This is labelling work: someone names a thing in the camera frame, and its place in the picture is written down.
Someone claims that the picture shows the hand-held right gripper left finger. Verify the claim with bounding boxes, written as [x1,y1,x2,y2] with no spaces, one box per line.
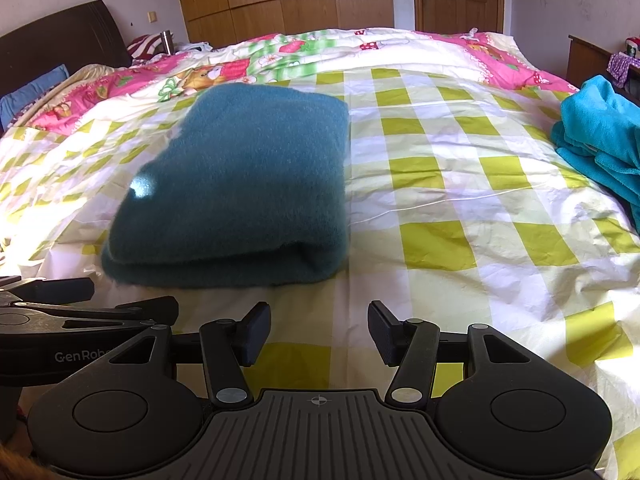
[107,301,272,407]

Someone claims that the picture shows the wooden cabinet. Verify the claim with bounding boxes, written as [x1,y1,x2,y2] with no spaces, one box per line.
[568,35,640,95]

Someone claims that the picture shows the blue pillow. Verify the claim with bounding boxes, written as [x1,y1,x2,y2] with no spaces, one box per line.
[0,64,71,132]

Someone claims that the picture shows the turquoise fleece cloth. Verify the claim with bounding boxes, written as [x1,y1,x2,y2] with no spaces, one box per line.
[550,75,640,235]

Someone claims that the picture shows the dark wooden headboard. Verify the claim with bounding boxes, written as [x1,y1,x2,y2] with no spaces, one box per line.
[0,0,134,111]

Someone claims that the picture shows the red white striped cloth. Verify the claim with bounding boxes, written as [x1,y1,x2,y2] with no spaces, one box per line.
[127,34,166,62]

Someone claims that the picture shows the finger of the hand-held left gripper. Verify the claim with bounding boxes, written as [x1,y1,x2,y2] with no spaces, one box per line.
[0,276,96,308]
[65,296,180,330]

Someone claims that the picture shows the dark teal towel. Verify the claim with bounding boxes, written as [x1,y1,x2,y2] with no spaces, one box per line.
[101,83,351,290]

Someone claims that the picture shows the purple cloth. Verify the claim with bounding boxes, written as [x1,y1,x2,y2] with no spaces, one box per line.
[620,53,640,87]

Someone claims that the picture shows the green checked bed sheet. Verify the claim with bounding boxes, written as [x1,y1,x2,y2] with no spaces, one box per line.
[0,66,640,477]

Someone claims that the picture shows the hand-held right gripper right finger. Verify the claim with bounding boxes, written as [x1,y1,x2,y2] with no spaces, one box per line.
[367,300,532,406]

